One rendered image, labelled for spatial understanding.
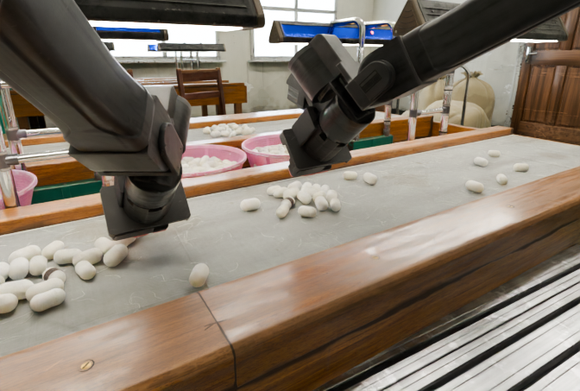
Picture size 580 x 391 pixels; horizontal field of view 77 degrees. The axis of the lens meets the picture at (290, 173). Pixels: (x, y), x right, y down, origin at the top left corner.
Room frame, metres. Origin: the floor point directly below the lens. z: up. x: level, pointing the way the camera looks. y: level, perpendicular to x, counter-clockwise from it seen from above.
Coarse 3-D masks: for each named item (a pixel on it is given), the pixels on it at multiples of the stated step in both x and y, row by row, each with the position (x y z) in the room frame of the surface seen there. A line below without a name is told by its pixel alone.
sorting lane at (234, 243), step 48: (480, 144) 1.10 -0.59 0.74; (528, 144) 1.10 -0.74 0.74; (240, 192) 0.68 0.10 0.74; (384, 192) 0.68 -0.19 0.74; (432, 192) 0.68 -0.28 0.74; (480, 192) 0.68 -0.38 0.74; (0, 240) 0.49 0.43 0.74; (48, 240) 0.49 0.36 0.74; (144, 240) 0.49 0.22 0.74; (192, 240) 0.49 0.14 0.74; (240, 240) 0.49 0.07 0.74; (288, 240) 0.49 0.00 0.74; (336, 240) 0.49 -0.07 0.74; (96, 288) 0.37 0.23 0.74; (144, 288) 0.37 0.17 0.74; (192, 288) 0.37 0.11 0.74; (0, 336) 0.29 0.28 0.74; (48, 336) 0.29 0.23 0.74
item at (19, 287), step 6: (6, 282) 0.35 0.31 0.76; (12, 282) 0.35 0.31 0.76; (18, 282) 0.35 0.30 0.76; (24, 282) 0.35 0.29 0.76; (30, 282) 0.36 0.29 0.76; (0, 288) 0.34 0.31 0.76; (6, 288) 0.34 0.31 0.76; (12, 288) 0.34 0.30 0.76; (18, 288) 0.34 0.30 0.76; (24, 288) 0.35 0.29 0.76; (18, 294) 0.34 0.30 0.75; (24, 294) 0.34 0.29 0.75
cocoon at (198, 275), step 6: (198, 264) 0.39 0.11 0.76; (204, 264) 0.39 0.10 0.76; (192, 270) 0.38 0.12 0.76; (198, 270) 0.38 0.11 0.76; (204, 270) 0.38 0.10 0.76; (192, 276) 0.37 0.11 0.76; (198, 276) 0.37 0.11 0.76; (204, 276) 0.37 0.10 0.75; (192, 282) 0.37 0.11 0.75; (198, 282) 0.36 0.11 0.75; (204, 282) 0.37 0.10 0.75
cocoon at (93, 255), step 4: (92, 248) 0.43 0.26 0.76; (96, 248) 0.43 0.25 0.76; (80, 252) 0.42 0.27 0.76; (84, 252) 0.42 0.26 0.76; (88, 252) 0.42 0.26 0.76; (92, 252) 0.42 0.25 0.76; (96, 252) 0.42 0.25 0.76; (100, 252) 0.43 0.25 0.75; (76, 256) 0.41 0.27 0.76; (80, 256) 0.41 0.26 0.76; (84, 256) 0.41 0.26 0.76; (88, 256) 0.41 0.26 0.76; (92, 256) 0.42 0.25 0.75; (96, 256) 0.42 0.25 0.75; (100, 256) 0.42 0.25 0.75; (72, 260) 0.41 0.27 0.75; (76, 260) 0.41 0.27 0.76; (80, 260) 0.41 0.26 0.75; (84, 260) 0.41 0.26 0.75; (88, 260) 0.41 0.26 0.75; (92, 260) 0.42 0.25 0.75; (96, 260) 0.42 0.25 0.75; (100, 260) 0.43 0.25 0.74; (76, 264) 0.41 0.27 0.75
